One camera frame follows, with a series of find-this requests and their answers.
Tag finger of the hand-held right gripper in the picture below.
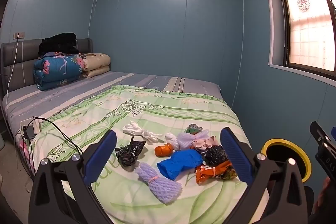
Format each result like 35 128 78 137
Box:
310 121 332 147

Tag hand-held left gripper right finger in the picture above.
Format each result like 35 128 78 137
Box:
220 127 307 224

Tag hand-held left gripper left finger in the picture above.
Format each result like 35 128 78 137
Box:
29 130 118 224

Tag black plastic bag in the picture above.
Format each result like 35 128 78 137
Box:
115 136 146 167
202 145 228 167

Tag orange snack wrapper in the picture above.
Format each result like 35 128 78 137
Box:
196 161 238 185

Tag pink cloth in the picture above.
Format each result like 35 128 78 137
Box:
192 136 217 151

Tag black trash bin yellow rim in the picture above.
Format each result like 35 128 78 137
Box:
261 138 312 184

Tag white plastic bag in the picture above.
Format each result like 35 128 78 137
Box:
122 121 166 144

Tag pale purple plastic bag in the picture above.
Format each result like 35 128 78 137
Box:
176 129 209 149

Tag green foil wrapper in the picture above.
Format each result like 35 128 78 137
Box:
184 123 202 134

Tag blue plastic bag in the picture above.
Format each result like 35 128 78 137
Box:
157 149 204 180

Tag small orange packet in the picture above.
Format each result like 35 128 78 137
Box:
154 144 174 156

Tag purple foam net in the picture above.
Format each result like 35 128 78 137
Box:
135 163 182 204

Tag white foam net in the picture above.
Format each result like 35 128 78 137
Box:
165 133 180 150

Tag green floral quilt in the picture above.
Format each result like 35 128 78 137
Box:
16 85 271 224

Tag black charger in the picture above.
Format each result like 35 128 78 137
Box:
23 125 36 139

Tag white power strip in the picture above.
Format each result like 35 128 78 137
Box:
20 119 41 135

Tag beige folded pillows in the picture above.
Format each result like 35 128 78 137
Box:
79 53 111 79

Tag blue floral folded quilt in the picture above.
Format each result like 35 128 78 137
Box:
33 54 86 91

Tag window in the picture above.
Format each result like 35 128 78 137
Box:
269 0 336 80

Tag black clothing pile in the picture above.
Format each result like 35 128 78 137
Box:
38 32 80 58

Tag red window decoration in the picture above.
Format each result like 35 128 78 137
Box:
297 0 311 13

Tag grey bed headboard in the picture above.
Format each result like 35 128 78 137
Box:
0 38 93 98

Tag black cable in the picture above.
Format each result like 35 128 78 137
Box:
31 116 84 159

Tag white cable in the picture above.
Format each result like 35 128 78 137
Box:
7 35 20 98

